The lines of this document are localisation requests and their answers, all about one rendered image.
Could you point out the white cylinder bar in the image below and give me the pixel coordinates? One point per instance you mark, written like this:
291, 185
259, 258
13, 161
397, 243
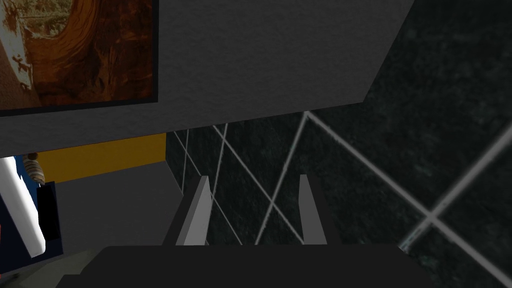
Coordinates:
22, 208

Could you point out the yellow cupboard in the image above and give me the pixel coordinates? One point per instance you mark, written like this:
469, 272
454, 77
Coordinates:
100, 158

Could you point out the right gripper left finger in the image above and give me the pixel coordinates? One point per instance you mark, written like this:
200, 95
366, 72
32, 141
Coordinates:
196, 220

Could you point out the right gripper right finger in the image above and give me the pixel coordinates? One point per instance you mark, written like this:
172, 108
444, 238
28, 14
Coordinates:
312, 218

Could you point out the brown framed wall picture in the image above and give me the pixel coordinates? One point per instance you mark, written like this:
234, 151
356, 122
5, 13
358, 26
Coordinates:
76, 52

